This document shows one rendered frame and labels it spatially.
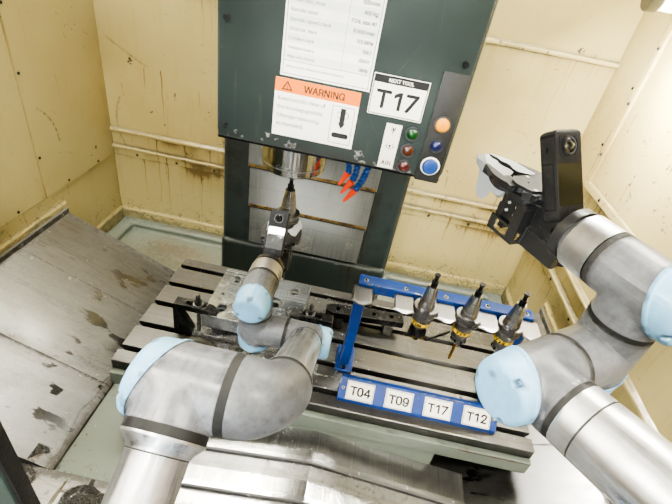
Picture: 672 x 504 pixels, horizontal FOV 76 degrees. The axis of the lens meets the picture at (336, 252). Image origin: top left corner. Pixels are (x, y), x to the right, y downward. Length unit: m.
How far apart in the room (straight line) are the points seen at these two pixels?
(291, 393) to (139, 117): 1.77
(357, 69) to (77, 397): 1.31
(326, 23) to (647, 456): 0.70
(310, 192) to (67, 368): 1.00
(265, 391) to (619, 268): 0.45
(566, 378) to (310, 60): 0.62
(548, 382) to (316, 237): 1.33
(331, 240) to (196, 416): 1.19
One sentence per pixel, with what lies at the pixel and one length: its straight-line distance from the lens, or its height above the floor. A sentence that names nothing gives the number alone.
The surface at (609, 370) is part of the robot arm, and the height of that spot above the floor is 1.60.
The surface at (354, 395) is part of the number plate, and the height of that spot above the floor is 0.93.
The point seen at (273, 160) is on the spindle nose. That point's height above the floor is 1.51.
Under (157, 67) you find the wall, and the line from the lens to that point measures 2.11.
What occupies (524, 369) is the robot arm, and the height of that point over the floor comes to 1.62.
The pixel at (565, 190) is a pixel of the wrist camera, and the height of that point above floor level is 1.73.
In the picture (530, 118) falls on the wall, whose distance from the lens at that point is 1.97.
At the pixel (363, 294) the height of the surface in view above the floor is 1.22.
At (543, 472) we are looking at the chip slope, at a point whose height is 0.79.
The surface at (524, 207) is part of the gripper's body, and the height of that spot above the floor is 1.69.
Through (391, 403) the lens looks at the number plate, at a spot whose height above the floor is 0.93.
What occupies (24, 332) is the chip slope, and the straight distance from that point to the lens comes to 1.75.
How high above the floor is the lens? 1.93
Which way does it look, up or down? 35 degrees down
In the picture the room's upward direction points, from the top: 11 degrees clockwise
